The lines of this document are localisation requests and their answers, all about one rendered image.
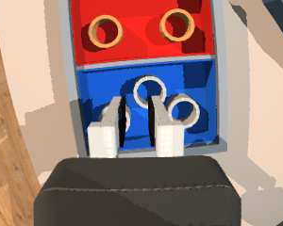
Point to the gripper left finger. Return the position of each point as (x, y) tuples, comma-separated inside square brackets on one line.
[(108, 136)]

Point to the grey metal bushing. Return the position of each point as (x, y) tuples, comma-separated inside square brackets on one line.
[(192, 118), (139, 100), (127, 114)]

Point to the bronze bushing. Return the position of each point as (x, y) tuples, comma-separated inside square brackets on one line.
[(94, 25), (187, 19)]

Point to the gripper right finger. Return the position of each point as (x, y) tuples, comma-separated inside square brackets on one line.
[(167, 136)]

